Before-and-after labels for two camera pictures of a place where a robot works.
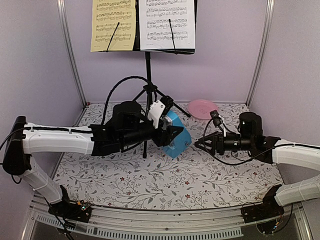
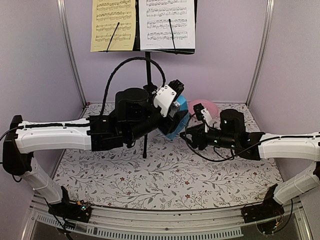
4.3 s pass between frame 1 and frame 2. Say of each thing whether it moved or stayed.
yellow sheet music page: stayed
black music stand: stayed
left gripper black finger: moved
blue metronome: moved
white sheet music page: stayed
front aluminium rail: stayed
